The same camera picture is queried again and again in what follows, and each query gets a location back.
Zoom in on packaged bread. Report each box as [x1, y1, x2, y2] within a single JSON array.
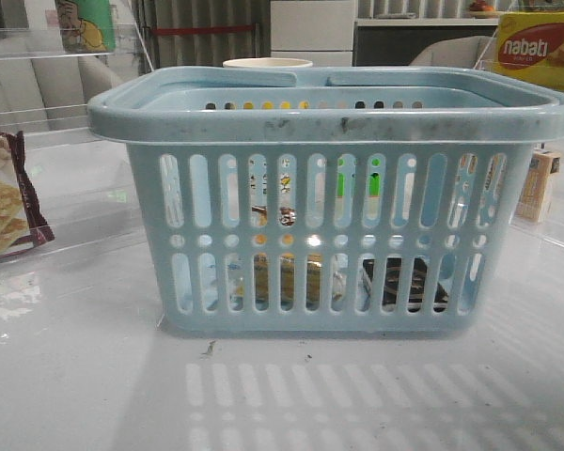
[[227, 206, 346, 311]]

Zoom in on light blue plastic basket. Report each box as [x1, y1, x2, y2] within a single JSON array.
[[87, 66, 564, 334]]

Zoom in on white paper cup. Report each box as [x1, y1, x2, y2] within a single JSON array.
[[223, 57, 313, 70]]

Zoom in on white cabinet in background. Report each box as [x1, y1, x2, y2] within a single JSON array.
[[270, 1, 356, 67]]

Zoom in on clear acrylic shelf left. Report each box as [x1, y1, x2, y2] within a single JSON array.
[[0, 23, 156, 264]]

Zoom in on clear acrylic shelf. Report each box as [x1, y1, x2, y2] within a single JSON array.
[[0, 23, 156, 264], [472, 35, 564, 250]]

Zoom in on small beige snack box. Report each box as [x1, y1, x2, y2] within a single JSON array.
[[515, 150, 561, 224]]

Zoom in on clear acrylic shelf right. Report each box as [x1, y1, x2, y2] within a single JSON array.
[[472, 35, 564, 250]]

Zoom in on brown cracker package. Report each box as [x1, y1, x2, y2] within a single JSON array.
[[0, 132, 55, 259]]

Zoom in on green cartoon snack package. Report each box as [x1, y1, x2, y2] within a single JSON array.
[[55, 0, 116, 54]]

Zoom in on yellow nabati wafer box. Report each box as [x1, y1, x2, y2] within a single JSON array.
[[491, 11, 564, 91]]

